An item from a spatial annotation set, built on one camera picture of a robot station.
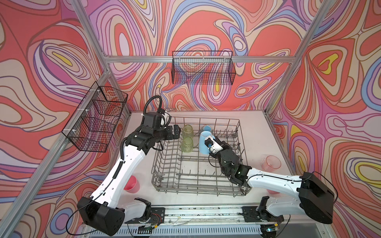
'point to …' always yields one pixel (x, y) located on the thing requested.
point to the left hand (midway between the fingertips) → (174, 129)
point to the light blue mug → (203, 148)
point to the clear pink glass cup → (271, 163)
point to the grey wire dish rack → (183, 163)
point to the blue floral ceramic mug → (207, 128)
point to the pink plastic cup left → (132, 185)
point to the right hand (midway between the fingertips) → (217, 139)
